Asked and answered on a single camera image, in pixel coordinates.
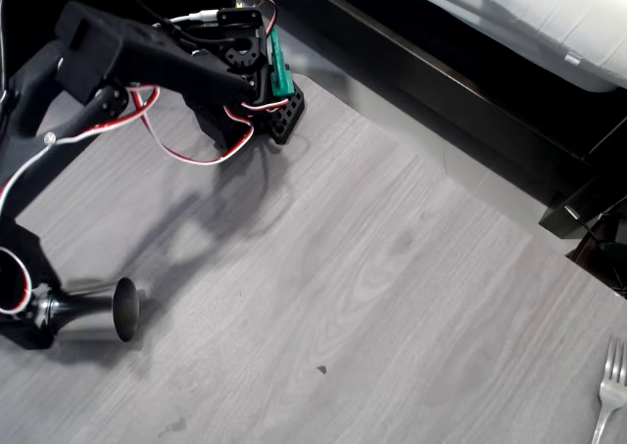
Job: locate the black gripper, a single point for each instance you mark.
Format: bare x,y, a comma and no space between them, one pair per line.
24,335

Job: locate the shiny steel cup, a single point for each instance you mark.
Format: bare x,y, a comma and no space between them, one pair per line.
125,311

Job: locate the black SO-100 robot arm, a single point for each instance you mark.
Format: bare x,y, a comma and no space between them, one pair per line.
147,52

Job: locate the black perforated arm base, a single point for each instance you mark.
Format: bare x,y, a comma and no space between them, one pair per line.
289,115

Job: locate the green circuit board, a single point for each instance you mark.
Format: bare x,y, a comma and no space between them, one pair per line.
281,71

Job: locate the silver metal fork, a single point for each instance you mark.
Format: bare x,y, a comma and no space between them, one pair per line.
612,390

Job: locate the white mattress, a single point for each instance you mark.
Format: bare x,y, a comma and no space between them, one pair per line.
539,3

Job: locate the grey mattress tag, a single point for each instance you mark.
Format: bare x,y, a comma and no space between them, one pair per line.
573,59

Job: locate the dark wooden bed frame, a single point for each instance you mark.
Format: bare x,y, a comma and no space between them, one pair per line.
490,120

